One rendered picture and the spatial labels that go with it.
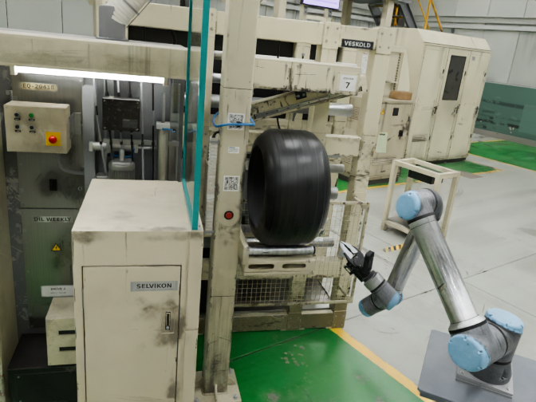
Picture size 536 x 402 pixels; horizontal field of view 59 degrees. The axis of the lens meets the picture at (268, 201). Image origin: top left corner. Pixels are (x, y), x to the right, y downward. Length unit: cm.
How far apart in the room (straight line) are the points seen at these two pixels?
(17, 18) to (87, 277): 965
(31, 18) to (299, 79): 900
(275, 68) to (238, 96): 36
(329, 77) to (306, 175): 62
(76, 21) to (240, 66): 925
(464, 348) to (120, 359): 126
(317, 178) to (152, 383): 107
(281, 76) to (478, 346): 149
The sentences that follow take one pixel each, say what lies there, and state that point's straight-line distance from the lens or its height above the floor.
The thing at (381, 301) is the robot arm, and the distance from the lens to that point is 228.
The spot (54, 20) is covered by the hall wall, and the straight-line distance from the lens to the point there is 1117.
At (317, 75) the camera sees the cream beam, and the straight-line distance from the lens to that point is 251.
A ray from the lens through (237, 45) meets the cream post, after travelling 214.
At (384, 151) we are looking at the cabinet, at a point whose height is 52.
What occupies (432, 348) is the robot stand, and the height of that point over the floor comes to 60.
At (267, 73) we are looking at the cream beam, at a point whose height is 171.
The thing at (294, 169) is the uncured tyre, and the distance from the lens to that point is 211.
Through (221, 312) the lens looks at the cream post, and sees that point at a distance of 252.
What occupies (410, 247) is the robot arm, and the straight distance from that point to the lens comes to 228.
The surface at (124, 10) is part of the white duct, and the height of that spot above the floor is 193.
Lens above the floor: 186
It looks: 18 degrees down
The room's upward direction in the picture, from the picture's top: 6 degrees clockwise
